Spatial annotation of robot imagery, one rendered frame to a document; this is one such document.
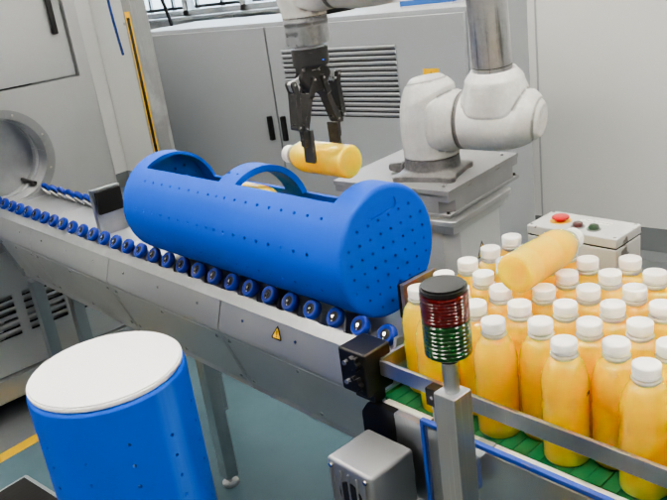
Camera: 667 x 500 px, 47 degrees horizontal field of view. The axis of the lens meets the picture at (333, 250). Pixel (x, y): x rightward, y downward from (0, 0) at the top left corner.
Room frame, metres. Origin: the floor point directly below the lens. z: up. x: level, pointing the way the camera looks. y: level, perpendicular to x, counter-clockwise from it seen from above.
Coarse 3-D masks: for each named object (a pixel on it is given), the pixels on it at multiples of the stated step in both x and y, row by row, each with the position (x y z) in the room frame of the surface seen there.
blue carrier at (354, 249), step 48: (144, 192) 1.97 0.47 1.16; (192, 192) 1.82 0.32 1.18; (240, 192) 1.69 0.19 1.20; (288, 192) 1.92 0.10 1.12; (384, 192) 1.48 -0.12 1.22; (144, 240) 2.04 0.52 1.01; (192, 240) 1.79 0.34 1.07; (240, 240) 1.63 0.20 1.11; (288, 240) 1.51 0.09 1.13; (336, 240) 1.41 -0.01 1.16; (384, 240) 1.47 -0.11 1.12; (288, 288) 1.57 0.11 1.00; (336, 288) 1.40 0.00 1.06; (384, 288) 1.46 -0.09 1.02
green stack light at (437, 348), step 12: (468, 324) 0.88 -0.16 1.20; (432, 336) 0.88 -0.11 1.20; (444, 336) 0.87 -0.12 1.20; (456, 336) 0.87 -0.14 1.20; (468, 336) 0.88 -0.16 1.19; (432, 348) 0.88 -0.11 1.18; (444, 348) 0.87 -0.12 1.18; (456, 348) 0.87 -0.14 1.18; (468, 348) 0.88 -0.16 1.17; (444, 360) 0.87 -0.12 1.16; (456, 360) 0.87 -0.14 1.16
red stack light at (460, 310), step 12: (420, 300) 0.90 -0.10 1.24; (432, 300) 0.88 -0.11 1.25; (444, 300) 0.87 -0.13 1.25; (456, 300) 0.87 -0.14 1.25; (468, 300) 0.90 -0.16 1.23; (432, 312) 0.88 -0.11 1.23; (444, 312) 0.87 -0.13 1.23; (456, 312) 0.87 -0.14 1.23; (468, 312) 0.89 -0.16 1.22; (432, 324) 0.88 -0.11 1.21; (444, 324) 0.87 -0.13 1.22; (456, 324) 0.87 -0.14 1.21
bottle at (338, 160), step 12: (300, 144) 1.62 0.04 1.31; (324, 144) 1.57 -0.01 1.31; (336, 144) 1.55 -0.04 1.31; (348, 144) 1.54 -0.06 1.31; (288, 156) 1.65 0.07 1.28; (300, 156) 1.60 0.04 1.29; (324, 156) 1.54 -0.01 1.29; (336, 156) 1.52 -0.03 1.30; (348, 156) 1.53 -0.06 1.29; (360, 156) 1.55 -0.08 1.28; (300, 168) 1.61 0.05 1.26; (312, 168) 1.57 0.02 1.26; (324, 168) 1.54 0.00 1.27; (336, 168) 1.51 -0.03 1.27; (348, 168) 1.53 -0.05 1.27
